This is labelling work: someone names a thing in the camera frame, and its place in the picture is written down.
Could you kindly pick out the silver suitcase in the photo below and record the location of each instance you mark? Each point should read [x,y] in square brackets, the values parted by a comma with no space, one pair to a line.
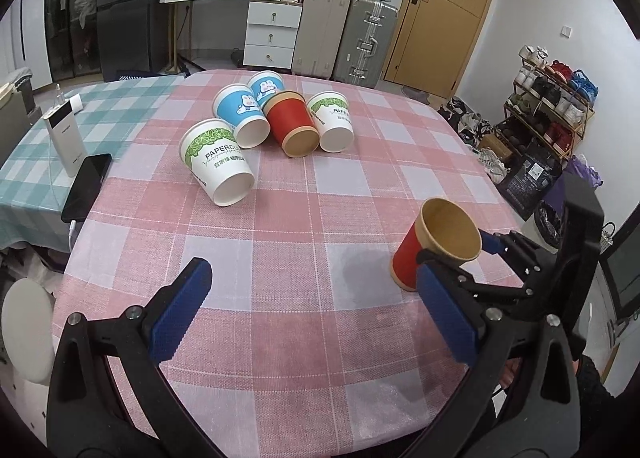
[368,30]

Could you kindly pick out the blue white paper cup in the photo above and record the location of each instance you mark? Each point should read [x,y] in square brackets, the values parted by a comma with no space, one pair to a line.
[265,85]

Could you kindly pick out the black smartphone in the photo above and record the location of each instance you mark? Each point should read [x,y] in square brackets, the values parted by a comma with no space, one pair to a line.
[86,187]

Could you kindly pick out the white power bank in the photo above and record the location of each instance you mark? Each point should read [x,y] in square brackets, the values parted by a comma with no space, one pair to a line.
[66,139]

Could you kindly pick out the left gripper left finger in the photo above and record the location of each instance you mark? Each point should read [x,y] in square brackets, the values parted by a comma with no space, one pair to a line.
[108,396]

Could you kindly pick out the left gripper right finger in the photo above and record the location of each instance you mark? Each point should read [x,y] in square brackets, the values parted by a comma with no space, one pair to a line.
[503,407]

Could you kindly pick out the black refrigerator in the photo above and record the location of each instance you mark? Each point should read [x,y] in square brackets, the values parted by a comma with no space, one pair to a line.
[132,36]

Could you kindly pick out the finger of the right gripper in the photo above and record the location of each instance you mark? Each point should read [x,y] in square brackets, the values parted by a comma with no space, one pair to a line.
[496,244]
[443,267]

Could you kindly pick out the red paper cup lying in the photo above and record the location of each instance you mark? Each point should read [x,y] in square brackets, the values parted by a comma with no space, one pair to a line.
[291,124]

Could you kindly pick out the beige suitcase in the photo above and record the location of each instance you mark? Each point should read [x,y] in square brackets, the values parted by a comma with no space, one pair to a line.
[319,36]

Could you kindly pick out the black glass cabinet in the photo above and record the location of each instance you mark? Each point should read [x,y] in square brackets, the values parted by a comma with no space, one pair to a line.
[72,38]

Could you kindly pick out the wooden door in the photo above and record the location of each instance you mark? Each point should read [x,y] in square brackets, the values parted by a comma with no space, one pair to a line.
[433,43]

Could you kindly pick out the shoe rack with shoes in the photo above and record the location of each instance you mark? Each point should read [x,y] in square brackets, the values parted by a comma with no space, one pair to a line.
[550,106]

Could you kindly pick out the red kraft paper cup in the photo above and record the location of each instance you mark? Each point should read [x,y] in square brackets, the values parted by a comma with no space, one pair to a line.
[441,227]

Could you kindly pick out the teal checkered tablecloth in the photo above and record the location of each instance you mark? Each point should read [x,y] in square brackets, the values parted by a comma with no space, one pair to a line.
[102,118]

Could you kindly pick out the pink checkered tablecloth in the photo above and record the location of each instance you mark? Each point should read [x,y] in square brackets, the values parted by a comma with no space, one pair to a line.
[304,346]

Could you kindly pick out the black shopping bag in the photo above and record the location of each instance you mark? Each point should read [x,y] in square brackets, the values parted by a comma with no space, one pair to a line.
[529,181]

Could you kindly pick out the white drawer desk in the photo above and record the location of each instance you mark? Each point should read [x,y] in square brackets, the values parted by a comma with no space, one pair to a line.
[271,29]

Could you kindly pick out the white green paper cup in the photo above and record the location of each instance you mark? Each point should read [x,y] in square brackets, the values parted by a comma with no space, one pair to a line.
[330,113]

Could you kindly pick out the white round stool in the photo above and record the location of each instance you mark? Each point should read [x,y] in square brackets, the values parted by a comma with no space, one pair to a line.
[26,328]

